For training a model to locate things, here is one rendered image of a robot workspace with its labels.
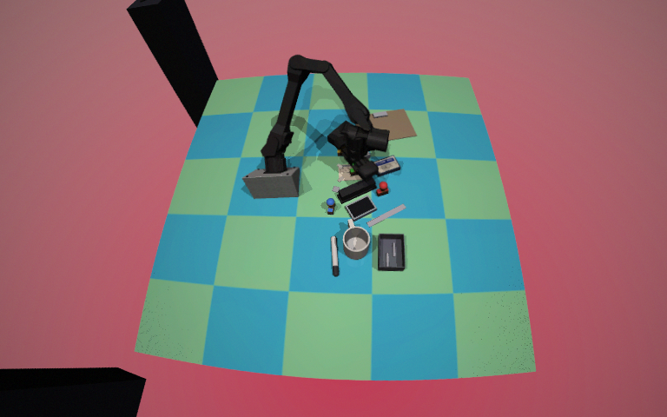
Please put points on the brown flat board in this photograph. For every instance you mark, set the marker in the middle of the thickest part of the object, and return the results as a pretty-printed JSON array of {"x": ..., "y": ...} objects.
[{"x": 397, "y": 121}]

